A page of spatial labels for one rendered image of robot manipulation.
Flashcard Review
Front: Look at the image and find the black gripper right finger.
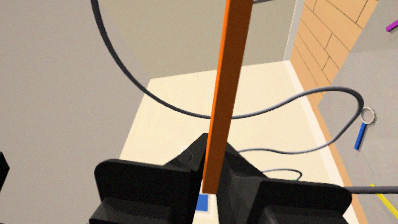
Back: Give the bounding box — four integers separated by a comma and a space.
216, 142, 352, 224

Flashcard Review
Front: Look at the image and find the grey loop with yellow handle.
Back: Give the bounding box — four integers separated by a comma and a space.
369, 184, 398, 219

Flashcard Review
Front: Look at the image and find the blue-handled grey loop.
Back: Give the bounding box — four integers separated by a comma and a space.
354, 107, 375, 150

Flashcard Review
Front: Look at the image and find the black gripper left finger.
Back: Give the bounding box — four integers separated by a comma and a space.
94, 133, 209, 224

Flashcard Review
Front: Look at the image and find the purple handle with white ring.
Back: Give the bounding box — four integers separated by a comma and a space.
386, 20, 398, 32

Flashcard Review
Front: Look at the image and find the orange rectangular bar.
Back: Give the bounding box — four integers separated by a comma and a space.
202, 0, 254, 194

